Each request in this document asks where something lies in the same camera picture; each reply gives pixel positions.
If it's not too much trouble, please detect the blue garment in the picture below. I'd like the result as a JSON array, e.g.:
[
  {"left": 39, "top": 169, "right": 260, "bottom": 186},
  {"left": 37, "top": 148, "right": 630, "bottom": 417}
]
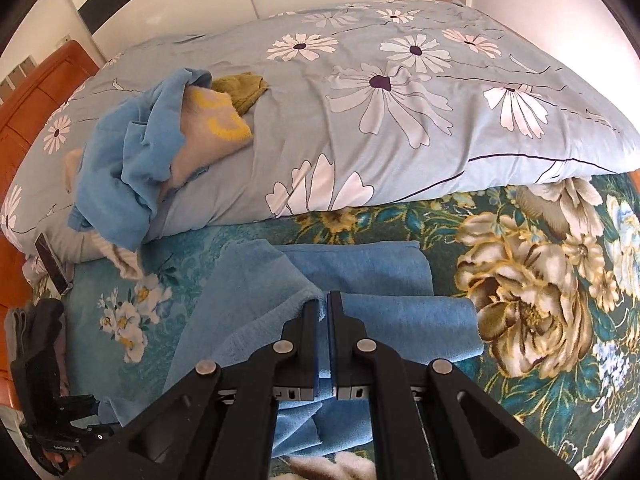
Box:
[{"left": 70, "top": 67, "right": 213, "bottom": 252}]

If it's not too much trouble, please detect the dark smartphone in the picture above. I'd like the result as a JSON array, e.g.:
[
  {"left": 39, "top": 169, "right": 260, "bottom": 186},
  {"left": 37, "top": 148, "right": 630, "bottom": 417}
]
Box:
[{"left": 34, "top": 232, "right": 72, "bottom": 297}]

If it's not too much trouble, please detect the teal floral blanket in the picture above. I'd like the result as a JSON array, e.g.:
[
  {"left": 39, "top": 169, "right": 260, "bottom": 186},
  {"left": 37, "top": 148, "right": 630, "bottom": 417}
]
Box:
[{"left": 62, "top": 170, "right": 640, "bottom": 480}]

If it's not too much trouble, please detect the beige garment with yellow print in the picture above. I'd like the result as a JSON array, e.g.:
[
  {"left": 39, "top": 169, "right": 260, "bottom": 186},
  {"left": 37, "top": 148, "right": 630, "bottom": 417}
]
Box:
[{"left": 160, "top": 85, "right": 254, "bottom": 201}]

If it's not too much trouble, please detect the orange wooden headboard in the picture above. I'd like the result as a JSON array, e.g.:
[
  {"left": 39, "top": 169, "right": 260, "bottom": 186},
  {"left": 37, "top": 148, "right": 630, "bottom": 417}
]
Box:
[{"left": 0, "top": 40, "right": 101, "bottom": 411}]

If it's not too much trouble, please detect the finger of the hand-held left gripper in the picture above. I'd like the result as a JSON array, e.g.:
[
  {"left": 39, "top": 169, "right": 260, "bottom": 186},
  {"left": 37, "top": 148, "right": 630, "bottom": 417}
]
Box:
[{"left": 5, "top": 300, "right": 67, "bottom": 367}]

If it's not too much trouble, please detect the white wall socket panel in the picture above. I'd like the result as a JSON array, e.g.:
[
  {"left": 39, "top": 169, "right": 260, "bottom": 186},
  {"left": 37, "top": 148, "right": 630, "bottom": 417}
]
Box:
[{"left": 2, "top": 57, "right": 38, "bottom": 92}]

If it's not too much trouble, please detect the light blue floral quilt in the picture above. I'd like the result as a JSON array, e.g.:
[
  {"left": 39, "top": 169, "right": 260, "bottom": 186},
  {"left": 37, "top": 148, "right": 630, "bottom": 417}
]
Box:
[{"left": 0, "top": 0, "right": 636, "bottom": 281}]

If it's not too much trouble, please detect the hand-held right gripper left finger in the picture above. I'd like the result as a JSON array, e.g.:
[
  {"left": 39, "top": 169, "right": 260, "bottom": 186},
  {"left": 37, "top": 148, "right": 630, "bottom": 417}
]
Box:
[{"left": 65, "top": 300, "right": 321, "bottom": 480}]

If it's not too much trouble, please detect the olive green cloth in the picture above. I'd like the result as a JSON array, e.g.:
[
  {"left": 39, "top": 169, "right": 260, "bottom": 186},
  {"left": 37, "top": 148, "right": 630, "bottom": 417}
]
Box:
[{"left": 212, "top": 74, "right": 271, "bottom": 116}]

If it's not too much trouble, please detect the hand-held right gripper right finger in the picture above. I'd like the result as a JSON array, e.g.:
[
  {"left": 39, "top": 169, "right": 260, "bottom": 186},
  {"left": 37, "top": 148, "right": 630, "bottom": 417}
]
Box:
[{"left": 327, "top": 291, "right": 581, "bottom": 480}]

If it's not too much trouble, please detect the striped white cloth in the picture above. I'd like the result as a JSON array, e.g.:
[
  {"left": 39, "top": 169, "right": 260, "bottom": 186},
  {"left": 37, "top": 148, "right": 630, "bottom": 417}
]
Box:
[{"left": 95, "top": 240, "right": 143, "bottom": 279}]

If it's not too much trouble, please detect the white fluffy cloth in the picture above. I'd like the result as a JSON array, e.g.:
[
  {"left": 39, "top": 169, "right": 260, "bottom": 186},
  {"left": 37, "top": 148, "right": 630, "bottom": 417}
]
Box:
[{"left": 290, "top": 452, "right": 376, "bottom": 480}]

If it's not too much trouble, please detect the blue towel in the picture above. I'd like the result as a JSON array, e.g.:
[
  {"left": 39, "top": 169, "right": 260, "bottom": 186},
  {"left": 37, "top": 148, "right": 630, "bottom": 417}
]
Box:
[{"left": 100, "top": 239, "right": 485, "bottom": 461}]

